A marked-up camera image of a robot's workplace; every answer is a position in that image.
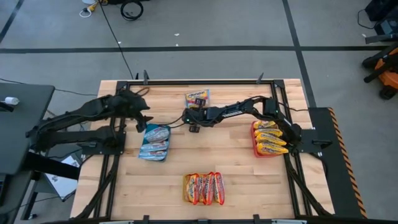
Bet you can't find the black aluminium table frame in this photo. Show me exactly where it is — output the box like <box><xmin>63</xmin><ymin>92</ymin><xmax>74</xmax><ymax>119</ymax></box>
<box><xmin>74</xmin><ymin>79</ymin><xmax>333</xmax><ymax>223</ymax></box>

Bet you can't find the long black floor cable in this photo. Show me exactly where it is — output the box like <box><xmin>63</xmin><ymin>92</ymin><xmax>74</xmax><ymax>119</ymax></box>
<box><xmin>98</xmin><ymin>0</ymin><xmax>135</xmax><ymax>80</ymax></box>

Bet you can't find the thin black floor cable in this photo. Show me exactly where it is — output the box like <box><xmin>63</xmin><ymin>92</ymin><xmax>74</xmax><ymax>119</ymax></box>
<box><xmin>0</xmin><ymin>77</ymin><xmax>99</xmax><ymax>96</ymax></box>

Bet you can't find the black platform with hazard stripe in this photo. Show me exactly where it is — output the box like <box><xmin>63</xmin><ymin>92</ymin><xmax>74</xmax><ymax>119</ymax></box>
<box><xmin>307</xmin><ymin>107</ymin><xmax>368</xmax><ymax>218</ymax></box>

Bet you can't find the black equipment case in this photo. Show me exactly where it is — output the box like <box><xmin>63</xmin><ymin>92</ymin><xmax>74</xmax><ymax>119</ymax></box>
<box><xmin>365</xmin><ymin>0</ymin><xmax>398</xmax><ymax>35</ymax></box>

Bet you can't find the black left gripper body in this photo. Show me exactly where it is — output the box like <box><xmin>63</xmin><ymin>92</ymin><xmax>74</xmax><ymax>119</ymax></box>
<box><xmin>118</xmin><ymin>90</ymin><xmax>147</xmax><ymax>133</ymax></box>

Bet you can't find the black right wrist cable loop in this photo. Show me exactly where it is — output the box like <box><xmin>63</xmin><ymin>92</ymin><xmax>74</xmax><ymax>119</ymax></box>
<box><xmin>161</xmin><ymin>114</ymin><xmax>189</xmax><ymax>129</ymax></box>

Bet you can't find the black desk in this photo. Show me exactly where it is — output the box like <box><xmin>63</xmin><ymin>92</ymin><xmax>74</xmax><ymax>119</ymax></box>
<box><xmin>0</xmin><ymin>83</ymin><xmax>56</xmax><ymax>175</ymax></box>

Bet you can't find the white paper sheet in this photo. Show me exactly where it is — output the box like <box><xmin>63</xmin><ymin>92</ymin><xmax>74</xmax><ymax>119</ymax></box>
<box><xmin>46</xmin><ymin>154</ymin><xmax>80</xmax><ymax>198</ymax></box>

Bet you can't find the orange and black machine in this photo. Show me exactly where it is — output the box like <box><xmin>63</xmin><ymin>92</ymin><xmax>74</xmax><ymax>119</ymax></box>
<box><xmin>362</xmin><ymin>43</ymin><xmax>398</xmax><ymax>100</ymax></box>

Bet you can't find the blue plastic bin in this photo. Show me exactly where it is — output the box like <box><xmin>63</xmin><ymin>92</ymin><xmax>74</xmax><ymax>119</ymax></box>
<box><xmin>139</xmin><ymin>123</ymin><xmax>172</xmax><ymax>162</ymax></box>

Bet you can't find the coiled black cable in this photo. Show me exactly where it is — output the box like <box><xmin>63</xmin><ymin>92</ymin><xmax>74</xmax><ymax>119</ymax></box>
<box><xmin>120</xmin><ymin>0</ymin><xmax>144</xmax><ymax>22</ymax></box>

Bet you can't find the yellow power plug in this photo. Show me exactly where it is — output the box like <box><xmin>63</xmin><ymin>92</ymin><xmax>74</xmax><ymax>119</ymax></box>
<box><xmin>88</xmin><ymin>0</ymin><xmax>108</xmax><ymax>10</ymax></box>

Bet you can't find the translucent yellow plastic bin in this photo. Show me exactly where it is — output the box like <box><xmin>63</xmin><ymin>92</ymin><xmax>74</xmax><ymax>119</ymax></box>
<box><xmin>182</xmin><ymin>172</ymin><xmax>226</xmax><ymax>207</ymax></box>

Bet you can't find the red plastic bin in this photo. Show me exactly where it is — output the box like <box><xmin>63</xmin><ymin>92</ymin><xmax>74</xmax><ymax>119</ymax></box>
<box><xmin>250</xmin><ymin>120</ymin><xmax>290</xmax><ymax>159</ymax></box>

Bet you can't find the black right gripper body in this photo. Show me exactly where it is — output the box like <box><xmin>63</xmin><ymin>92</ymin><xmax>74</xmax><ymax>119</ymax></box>
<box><xmin>183</xmin><ymin>98</ymin><xmax>215</xmax><ymax>134</ymax></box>

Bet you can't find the white cable loop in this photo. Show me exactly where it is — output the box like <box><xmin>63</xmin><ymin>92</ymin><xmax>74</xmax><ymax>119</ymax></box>
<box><xmin>79</xmin><ymin>6</ymin><xmax>94</xmax><ymax>18</ymax></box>

